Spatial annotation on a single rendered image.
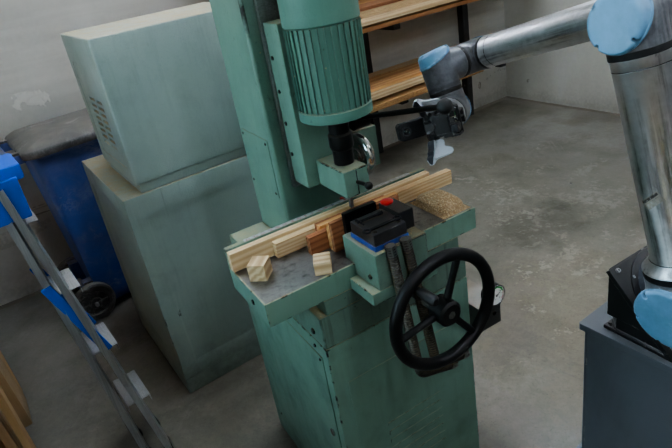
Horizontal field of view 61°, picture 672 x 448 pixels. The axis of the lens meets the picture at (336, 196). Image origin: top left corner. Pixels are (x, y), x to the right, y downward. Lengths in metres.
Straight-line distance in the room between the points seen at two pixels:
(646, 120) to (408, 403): 0.93
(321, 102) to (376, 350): 0.63
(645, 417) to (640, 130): 0.83
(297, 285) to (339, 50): 0.52
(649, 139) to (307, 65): 0.69
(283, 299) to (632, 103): 0.79
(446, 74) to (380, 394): 0.86
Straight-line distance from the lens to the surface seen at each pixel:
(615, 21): 1.18
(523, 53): 1.55
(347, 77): 1.28
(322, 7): 1.24
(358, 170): 1.38
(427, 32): 4.65
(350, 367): 1.46
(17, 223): 1.79
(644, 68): 1.20
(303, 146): 1.45
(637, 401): 1.75
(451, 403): 1.78
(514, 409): 2.21
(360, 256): 1.27
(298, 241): 1.41
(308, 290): 1.28
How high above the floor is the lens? 1.59
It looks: 25 degrees down
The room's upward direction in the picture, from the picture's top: 10 degrees counter-clockwise
